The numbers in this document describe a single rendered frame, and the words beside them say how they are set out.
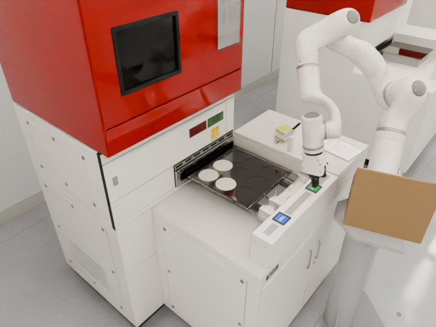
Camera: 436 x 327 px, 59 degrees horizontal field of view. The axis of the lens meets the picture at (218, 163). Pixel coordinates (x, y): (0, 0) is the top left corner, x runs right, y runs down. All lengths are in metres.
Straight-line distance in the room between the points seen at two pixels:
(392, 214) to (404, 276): 1.15
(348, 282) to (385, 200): 0.57
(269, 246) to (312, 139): 0.46
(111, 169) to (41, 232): 1.63
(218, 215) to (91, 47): 0.92
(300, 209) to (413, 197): 0.44
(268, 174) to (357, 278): 0.67
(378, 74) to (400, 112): 0.18
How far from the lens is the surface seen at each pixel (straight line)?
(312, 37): 1.66
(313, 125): 1.57
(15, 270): 2.94
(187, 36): 1.58
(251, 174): 1.90
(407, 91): 1.74
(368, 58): 1.75
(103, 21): 1.33
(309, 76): 1.61
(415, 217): 1.77
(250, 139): 2.06
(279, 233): 1.52
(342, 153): 2.02
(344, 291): 2.18
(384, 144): 1.73
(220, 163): 1.97
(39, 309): 2.67
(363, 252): 1.95
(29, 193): 3.32
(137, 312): 2.24
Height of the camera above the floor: 2.03
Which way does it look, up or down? 35 degrees down
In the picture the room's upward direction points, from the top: straight up
